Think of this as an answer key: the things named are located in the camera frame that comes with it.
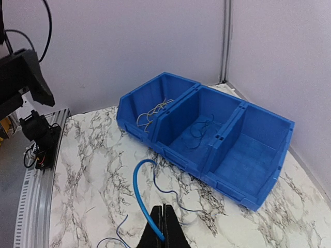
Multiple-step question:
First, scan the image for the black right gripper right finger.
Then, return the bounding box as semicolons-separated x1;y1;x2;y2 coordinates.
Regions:
163;204;191;248

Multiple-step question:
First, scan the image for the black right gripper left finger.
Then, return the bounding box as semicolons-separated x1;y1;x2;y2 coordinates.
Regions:
137;205;164;248

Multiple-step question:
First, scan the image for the yellow wire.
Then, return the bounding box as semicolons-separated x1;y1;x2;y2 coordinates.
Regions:
136;99;174;134

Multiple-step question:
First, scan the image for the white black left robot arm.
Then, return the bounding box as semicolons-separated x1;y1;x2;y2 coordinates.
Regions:
1;1;62;170

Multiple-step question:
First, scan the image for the blue three-compartment plastic bin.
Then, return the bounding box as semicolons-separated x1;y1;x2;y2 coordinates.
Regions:
116;73;295;211

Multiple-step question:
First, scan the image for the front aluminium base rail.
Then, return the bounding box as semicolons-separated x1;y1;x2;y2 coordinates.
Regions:
12;108;70;248

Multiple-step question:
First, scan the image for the left aluminium frame post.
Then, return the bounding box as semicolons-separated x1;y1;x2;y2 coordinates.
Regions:
219;0;232;84

